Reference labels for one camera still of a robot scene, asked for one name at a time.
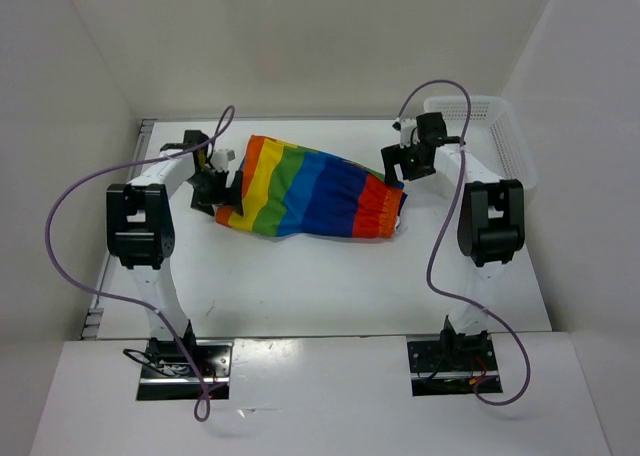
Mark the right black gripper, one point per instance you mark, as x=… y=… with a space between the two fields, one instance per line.
x=394 y=154

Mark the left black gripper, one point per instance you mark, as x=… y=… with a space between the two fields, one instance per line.
x=223 y=196

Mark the rainbow striped shorts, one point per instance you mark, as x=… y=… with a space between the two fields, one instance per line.
x=290 y=189

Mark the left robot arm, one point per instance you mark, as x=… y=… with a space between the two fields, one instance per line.
x=176 y=163

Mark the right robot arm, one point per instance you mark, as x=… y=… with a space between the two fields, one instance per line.
x=490 y=224

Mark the white plastic basket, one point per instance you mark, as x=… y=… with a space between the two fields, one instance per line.
x=493 y=136

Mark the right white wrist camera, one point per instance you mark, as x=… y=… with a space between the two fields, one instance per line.
x=407 y=129

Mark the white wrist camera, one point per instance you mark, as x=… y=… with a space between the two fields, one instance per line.
x=219 y=159
x=407 y=129

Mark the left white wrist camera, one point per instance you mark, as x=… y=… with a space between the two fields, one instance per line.
x=219 y=159

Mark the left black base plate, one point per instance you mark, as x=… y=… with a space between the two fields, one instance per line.
x=166 y=375

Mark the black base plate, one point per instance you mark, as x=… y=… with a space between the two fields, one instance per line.
x=166 y=375
x=455 y=368

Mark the aluminium frame rail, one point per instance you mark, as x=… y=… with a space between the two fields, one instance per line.
x=123 y=236

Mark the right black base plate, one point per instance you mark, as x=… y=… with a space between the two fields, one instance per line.
x=455 y=368

